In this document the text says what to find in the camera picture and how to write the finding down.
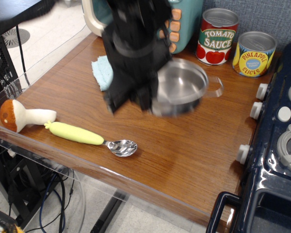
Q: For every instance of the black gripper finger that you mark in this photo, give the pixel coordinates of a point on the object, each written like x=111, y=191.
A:
x=144, y=96

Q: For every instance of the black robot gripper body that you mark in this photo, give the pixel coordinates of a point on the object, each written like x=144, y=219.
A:
x=137, y=69

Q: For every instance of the silver steel pot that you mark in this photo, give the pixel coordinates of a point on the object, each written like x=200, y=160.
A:
x=181, y=86

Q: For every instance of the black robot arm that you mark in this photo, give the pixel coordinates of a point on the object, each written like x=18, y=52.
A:
x=131, y=42

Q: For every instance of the light blue rag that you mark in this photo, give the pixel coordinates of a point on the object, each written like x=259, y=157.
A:
x=102, y=72

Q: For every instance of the teal toy microwave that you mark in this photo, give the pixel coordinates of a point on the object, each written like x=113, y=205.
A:
x=185, y=20

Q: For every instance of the tomato sauce can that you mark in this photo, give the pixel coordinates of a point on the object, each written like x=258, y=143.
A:
x=216, y=36

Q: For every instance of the pineapple slices can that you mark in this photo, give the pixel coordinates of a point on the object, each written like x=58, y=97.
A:
x=254, y=53

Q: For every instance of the plush mushroom toy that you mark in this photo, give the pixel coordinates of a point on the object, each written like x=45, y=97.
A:
x=14, y=116

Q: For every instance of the clear acrylic table guard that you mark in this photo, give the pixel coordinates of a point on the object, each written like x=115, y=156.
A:
x=164, y=171

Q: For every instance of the black side table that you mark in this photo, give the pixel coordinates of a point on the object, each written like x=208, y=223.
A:
x=22, y=181

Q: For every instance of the dark blue toy stove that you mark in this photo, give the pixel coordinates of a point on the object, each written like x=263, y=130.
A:
x=264, y=204

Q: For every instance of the spoon with green handle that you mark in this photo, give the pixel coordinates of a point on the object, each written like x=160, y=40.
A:
x=121, y=148

